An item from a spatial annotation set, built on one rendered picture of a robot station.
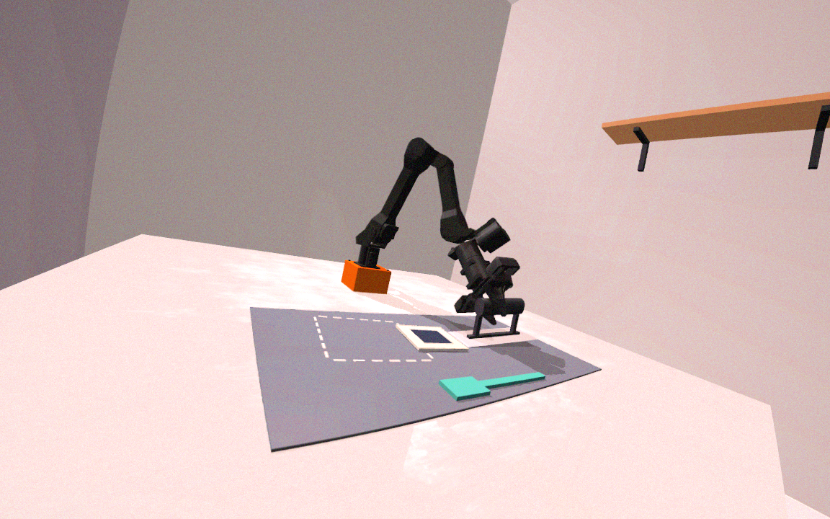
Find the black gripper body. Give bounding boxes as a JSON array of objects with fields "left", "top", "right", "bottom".
[{"left": 454, "top": 255, "right": 520, "bottom": 313}]

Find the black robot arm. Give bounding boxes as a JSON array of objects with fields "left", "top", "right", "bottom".
[{"left": 354, "top": 137, "right": 511, "bottom": 270}]

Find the teal flat trowel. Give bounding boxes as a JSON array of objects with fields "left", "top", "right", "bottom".
[{"left": 439, "top": 372, "right": 545, "bottom": 401}]

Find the cream square tile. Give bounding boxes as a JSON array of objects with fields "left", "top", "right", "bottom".
[{"left": 396, "top": 324, "right": 469, "bottom": 351}]

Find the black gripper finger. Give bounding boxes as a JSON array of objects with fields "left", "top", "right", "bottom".
[
  {"left": 482, "top": 279, "right": 509, "bottom": 317},
  {"left": 466, "top": 299, "right": 496, "bottom": 325}
]

